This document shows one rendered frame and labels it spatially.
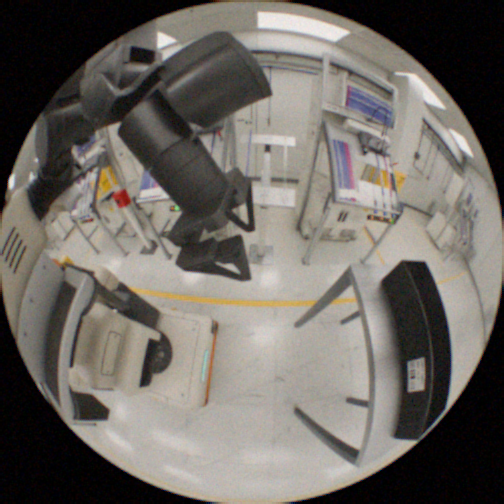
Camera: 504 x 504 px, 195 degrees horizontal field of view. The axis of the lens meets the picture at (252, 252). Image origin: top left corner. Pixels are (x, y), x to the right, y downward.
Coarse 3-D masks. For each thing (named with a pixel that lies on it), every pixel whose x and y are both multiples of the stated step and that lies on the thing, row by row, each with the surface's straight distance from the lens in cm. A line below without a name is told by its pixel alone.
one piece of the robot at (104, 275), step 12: (60, 264) 83; (84, 264) 86; (96, 276) 71; (108, 276) 72; (108, 288) 72; (120, 288) 77; (96, 300) 70; (144, 300) 91; (156, 312) 100; (144, 324) 93; (156, 324) 103; (156, 360) 100; (72, 372) 74; (72, 384) 77; (84, 384) 79
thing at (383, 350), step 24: (360, 264) 56; (336, 288) 61; (360, 288) 50; (384, 288) 57; (312, 312) 84; (360, 312) 49; (384, 312) 53; (384, 336) 50; (384, 360) 50; (384, 384) 51; (384, 408) 53; (312, 432) 94; (384, 432) 59; (360, 456) 61
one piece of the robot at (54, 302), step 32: (32, 288) 31; (64, 288) 30; (96, 288) 28; (32, 320) 33; (64, 320) 26; (32, 352) 35; (64, 352) 26; (64, 384) 28; (64, 416) 31; (96, 416) 38
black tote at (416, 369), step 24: (408, 264) 58; (408, 288) 51; (432, 288) 65; (408, 312) 52; (432, 312) 66; (408, 336) 53; (432, 336) 67; (408, 360) 54; (432, 360) 50; (408, 384) 56; (432, 384) 72; (408, 408) 58; (432, 408) 75; (408, 432) 62
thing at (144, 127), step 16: (160, 96) 15; (144, 112) 14; (160, 112) 14; (176, 112) 13; (128, 128) 14; (144, 128) 13; (160, 128) 13; (176, 128) 13; (192, 128) 15; (128, 144) 15; (144, 144) 13; (160, 144) 13; (144, 160) 14
